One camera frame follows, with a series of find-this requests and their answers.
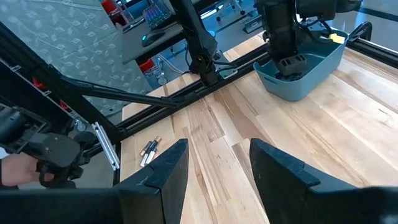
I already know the backlit computer keyboard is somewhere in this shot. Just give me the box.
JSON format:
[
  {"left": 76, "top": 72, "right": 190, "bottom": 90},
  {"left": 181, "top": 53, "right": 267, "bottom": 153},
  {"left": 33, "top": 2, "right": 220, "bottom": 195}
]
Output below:
[{"left": 142, "top": 1, "right": 172, "bottom": 30}]

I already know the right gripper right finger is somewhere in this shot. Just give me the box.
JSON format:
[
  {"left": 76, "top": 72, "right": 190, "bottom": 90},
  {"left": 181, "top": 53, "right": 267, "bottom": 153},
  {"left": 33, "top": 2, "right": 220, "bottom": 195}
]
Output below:
[{"left": 250, "top": 138, "right": 398, "bottom": 224}]

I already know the black copper-top battery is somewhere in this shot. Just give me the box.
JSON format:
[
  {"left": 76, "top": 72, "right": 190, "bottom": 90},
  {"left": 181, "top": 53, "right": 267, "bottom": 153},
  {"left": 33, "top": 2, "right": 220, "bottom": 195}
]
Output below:
[
  {"left": 139, "top": 141, "right": 153, "bottom": 157},
  {"left": 148, "top": 136, "right": 163, "bottom": 153}
]

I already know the black computer mouse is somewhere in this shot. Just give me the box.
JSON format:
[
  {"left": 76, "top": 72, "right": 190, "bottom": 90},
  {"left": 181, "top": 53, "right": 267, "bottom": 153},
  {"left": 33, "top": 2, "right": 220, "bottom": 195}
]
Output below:
[{"left": 141, "top": 29, "right": 167, "bottom": 47}]

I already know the grey leaf-pattern partition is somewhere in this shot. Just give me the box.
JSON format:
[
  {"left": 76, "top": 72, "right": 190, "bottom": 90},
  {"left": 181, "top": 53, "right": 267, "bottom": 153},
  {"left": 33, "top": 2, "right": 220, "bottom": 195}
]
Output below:
[{"left": 0, "top": 0, "right": 153, "bottom": 118}]

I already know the silver battery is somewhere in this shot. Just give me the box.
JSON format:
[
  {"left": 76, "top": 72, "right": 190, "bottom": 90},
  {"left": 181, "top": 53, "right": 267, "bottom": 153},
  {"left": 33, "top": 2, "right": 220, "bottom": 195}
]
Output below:
[
  {"left": 145, "top": 148, "right": 159, "bottom": 165},
  {"left": 139, "top": 152, "right": 152, "bottom": 168}
]

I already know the office chair base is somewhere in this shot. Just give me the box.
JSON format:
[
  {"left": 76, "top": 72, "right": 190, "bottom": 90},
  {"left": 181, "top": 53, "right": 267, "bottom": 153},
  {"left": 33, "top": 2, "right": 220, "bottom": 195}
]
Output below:
[{"left": 214, "top": 0, "right": 249, "bottom": 22}]

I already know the black leader arm handle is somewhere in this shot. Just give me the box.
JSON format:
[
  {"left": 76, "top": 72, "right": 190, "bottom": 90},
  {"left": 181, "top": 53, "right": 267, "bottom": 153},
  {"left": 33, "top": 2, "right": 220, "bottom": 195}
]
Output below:
[{"left": 0, "top": 104, "right": 97, "bottom": 189}]

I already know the silver metal bracket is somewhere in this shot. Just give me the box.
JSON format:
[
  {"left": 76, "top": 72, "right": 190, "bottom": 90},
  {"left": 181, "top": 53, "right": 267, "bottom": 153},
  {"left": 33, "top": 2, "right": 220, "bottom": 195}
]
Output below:
[{"left": 91, "top": 121, "right": 121, "bottom": 171}]

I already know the blue-grey plastic bin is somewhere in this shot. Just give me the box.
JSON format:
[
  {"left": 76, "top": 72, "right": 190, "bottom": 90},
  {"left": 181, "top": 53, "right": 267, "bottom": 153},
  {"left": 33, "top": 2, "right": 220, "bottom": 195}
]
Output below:
[{"left": 253, "top": 28, "right": 349, "bottom": 102}]

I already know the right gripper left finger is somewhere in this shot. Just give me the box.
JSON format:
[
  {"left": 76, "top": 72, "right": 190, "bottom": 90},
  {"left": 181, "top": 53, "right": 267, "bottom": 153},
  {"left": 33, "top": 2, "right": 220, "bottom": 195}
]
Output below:
[{"left": 0, "top": 139, "right": 189, "bottom": 224}]

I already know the red wheeled cart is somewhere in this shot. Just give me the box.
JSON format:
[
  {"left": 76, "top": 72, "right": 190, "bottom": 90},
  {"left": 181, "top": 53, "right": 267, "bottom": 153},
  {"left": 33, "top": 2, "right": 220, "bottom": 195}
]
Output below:
[{"left": 138, "top": 58, "right": 169, "bottom": 86}]

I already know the grey desk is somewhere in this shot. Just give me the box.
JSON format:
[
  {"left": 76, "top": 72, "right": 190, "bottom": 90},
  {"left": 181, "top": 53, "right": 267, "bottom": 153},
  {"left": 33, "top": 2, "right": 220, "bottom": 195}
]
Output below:
[{"left": 119, "top": 18, "right": 189, "bottom": 66}]

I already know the yellow tape tag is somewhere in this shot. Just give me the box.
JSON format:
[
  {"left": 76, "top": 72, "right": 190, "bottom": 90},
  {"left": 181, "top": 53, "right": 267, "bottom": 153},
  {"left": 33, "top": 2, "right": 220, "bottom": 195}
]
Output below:
[{"left": 328, "top": 32, "right": 346, "bottom": 45}]

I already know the silver mounting plate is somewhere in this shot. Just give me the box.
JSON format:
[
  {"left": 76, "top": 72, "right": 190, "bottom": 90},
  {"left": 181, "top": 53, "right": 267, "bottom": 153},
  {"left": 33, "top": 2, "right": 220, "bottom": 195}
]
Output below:
[{"left": 219, "top": 67, "right": 239, "bottom": 80}]

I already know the black aluminium table frame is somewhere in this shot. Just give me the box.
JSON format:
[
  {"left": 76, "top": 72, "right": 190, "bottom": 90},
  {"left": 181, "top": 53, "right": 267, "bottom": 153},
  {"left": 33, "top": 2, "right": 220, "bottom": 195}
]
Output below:
[{"left": 0, "top": 21, "right": 398, "bottom": 184}]

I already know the person's hand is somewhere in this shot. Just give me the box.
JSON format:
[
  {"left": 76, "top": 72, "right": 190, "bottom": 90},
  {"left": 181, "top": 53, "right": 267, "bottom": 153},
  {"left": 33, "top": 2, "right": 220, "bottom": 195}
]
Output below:
[{"left": 0, "top": 152, "right": 55, "bottom": 189}]

